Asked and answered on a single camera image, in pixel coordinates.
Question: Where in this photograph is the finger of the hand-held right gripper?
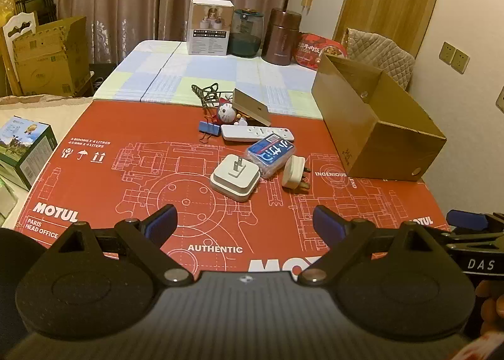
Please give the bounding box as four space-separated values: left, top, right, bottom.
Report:
446 209 504 232

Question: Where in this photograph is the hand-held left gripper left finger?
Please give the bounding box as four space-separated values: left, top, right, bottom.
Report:
43 204 193 287

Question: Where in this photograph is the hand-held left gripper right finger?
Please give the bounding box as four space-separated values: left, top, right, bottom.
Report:
298 206 454 287

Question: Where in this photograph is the brown cardboard box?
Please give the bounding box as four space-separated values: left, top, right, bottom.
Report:
311 53 447 181

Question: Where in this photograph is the white remote control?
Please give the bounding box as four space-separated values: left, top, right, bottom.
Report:
220 125 295 143

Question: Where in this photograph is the blue cat figurine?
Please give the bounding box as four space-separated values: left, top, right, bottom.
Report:
216 98 249 127

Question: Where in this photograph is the person's right forearm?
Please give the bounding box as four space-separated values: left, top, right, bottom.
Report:
453 336 504 360

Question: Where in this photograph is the person's right hand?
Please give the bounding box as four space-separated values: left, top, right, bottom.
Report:
474 281 504 335

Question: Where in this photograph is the red printed mat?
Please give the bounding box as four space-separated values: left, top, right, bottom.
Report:
16 100 451 275

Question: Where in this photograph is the white round plug adapter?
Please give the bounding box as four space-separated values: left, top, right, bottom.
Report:
281 156 312 190

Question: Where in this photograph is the white square power adapter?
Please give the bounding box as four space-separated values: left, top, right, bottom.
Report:
209 154 261 202

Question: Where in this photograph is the clear case with blue label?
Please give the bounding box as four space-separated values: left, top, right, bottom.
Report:
244 132 297 179

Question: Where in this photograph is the blue binder clip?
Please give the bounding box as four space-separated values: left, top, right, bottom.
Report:
197 120 222 143

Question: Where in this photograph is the gold flat box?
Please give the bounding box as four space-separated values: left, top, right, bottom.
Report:
232 88 272 127

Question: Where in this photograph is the checkered pastel tablecloth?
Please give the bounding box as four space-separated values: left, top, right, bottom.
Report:
92 40 327 121

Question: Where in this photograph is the green product box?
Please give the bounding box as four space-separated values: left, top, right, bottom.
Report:
0 116 58 191

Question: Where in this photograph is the red instant rice bowl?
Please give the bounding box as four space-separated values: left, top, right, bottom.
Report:
295 32 349 70

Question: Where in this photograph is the quilted beige chair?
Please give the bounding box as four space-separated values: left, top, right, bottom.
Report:
342 28 416 90

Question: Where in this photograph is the brown metal canister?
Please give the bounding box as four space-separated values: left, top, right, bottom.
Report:
261 8 302 66

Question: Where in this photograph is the printed cardboard carton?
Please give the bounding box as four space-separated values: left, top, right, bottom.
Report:
12 16 93 96

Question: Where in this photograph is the white product box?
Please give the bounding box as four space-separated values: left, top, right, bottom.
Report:
187 0 233 56

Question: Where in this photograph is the green glass jar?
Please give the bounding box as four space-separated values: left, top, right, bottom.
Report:
229 8 264 58

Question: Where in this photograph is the white wooden chair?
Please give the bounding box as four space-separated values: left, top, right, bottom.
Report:
2 11 40 95

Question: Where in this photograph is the yellow plastic bag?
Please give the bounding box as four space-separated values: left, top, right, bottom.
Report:
0 0 18 26

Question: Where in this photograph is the beige wall outlet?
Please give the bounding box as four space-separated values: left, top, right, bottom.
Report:
439 42 457 65
452 49 470 75

